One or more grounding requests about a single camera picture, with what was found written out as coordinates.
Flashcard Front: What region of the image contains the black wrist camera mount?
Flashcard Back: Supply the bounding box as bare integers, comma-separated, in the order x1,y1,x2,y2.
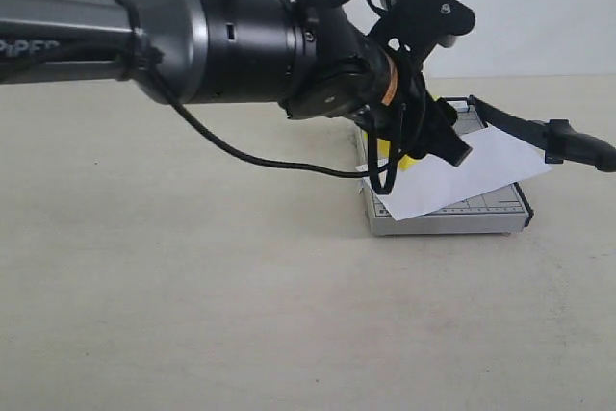
366,0,475,67

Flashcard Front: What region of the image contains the black cutter blade arm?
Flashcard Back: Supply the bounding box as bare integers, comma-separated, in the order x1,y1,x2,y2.
468,95,615,173

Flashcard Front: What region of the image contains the grey paper cutter base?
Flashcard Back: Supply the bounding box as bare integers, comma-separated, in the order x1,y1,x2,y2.
360,97,533,236

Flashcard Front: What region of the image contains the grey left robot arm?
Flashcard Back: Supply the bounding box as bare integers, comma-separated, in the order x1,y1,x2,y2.
1,0,475,166

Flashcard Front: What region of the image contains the white paper sheet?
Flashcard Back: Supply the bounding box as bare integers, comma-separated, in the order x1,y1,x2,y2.
377,126,551,221

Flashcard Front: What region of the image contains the yellow foam cube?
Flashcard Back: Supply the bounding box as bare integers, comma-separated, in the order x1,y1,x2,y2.
372,91,449,171

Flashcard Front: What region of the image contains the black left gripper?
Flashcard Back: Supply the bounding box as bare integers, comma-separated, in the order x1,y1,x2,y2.
358,52,471,166

